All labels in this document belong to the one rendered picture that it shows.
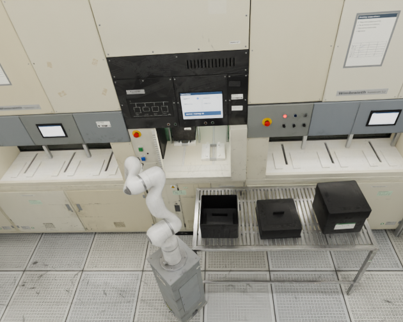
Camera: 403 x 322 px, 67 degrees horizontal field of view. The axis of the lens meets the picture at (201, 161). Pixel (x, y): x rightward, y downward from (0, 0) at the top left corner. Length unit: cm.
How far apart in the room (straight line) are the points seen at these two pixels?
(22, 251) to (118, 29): 264
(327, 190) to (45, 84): 208
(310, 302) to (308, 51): 204
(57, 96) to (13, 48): 37
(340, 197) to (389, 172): 66
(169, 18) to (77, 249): 251
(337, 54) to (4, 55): 205
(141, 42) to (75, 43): 41
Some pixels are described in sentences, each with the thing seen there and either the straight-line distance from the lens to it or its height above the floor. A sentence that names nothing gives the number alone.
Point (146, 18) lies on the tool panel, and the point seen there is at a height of 216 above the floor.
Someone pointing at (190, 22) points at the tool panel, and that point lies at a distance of 189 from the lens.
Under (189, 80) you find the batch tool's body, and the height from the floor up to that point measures 177.
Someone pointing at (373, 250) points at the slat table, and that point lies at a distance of 251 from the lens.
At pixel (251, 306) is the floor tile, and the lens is 293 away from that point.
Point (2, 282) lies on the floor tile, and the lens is 371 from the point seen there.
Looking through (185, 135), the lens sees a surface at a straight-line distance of 282.
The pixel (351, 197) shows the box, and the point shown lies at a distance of 238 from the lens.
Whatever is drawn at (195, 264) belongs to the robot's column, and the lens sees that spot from 227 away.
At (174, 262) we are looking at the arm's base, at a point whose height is 81.
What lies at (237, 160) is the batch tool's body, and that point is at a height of 110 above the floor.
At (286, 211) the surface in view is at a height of 86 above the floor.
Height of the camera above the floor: 272
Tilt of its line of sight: 43 degrees down
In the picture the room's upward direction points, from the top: 6 degrees counter-clockwise
